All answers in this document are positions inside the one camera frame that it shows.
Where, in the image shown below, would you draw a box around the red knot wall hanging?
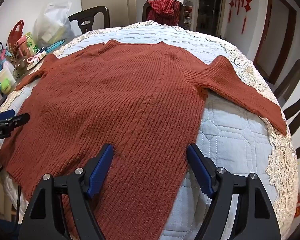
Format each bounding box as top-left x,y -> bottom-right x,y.
227,0 -> 237,23
242,0 -> 253,34

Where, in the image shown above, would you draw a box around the white shoe rack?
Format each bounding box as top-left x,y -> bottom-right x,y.
183,1 -> 194,30

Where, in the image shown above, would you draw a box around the dark glass door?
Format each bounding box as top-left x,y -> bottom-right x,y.
197,0 -> 227,37

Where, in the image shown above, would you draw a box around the cream box with pink ribbon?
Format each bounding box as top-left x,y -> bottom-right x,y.
27,51 -> 47,71

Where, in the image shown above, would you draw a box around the red checked garment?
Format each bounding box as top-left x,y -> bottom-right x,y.
147,0 -> 182,26

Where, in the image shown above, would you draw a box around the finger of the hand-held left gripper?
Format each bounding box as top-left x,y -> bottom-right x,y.
0,113 -> 31,131
0,109 -> 16,123

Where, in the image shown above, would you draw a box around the wicker basket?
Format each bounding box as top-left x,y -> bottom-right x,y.
6,44 -> 18,64

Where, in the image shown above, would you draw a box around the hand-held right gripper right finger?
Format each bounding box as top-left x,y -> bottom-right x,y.
186,144 -> 282,240

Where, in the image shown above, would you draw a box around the red gift bag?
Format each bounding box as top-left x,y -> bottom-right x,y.
7,19 -> 25,50

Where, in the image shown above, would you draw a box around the rust red knit sweater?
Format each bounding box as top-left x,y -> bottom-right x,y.
0,39 -> 288,240

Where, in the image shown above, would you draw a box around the green lidded small jar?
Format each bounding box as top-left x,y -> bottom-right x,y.
0,78 -> 13,92

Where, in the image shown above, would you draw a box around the white plastic bag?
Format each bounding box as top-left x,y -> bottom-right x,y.
32,1 -> 75,48

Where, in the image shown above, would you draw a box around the green floral snack packet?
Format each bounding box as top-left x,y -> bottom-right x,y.
23,32 -> 39,54

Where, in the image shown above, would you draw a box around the white plastic container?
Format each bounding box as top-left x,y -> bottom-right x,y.
0,62 -> 16,87

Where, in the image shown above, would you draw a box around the light blue quilted blanket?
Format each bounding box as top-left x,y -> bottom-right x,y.
0,21 -> 283,240

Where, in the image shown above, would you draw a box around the glass jar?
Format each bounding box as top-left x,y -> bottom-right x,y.
13,55 -> 29,78

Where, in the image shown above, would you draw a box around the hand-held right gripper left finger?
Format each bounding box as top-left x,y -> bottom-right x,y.
19,144 -> 114,240

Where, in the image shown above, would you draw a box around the brown wooden door frame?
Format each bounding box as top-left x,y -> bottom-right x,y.
253,0 -> 297,85

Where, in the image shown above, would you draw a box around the colourful snack packets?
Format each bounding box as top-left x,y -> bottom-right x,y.
16,36 -> 28,57

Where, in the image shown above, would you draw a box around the cream lace tablecloth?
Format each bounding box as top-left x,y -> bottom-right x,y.
0,19 -> 300,230

